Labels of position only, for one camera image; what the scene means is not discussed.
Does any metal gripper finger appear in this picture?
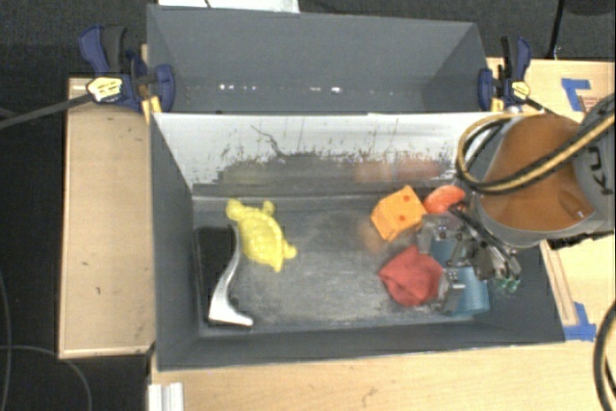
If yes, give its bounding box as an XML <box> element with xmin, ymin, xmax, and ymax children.
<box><xmin>437</xmin><ymin>268</ymin><xmax>477</xmax><ymax>315</ymax></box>
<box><xmin>417</xmin><ymin>212</ymin><xmax>466</xmax><ymax>256</ymax></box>

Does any grey metal bin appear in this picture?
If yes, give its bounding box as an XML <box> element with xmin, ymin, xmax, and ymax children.
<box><xmin>143</xmin><ymin>3</ymin><xmax>567</xmax><ymax>372</ymax></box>

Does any orange cube with red dots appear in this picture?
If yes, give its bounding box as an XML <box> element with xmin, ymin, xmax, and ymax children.
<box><xmin>370</xmin><ymin>185</ymin><xmax>428</xmax><ymax>243</ymax></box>

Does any red-orange toy fruit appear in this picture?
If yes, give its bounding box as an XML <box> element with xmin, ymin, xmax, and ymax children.
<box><xmin>422</xmin><ymin>184</ymin><xmax>467</xmax><ymax>216</ymax></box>

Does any red cloth bag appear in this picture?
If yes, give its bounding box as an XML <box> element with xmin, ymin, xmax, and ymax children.
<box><xmin>377</xmin><ymin>244</ymin><xmax>444</xmax><ymax>308</ymax></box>

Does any curved silver metal piece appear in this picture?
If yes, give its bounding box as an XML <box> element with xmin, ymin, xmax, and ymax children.
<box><xmin>206</xmin><ymin>224</ymin><xmax>255</xmax><ymax>328</ymax></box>

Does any pale wood board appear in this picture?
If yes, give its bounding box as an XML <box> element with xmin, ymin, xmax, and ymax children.
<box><xmin>57</xmin><ymin>76</ymin><xmax>158</xmax><ymax>360</ymax></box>

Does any blue cup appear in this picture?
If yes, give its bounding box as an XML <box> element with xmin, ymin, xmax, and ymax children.
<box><xmin>427</xmin><ymin>239</ymin><xmax>491</xmax><ymax>317</ymax></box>

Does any yellow toy turtle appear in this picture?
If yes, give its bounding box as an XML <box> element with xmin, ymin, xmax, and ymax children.
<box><xmin>224</xmin><ymin>198</ymin><xmax>298</xmax><ymax>273</ymax></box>

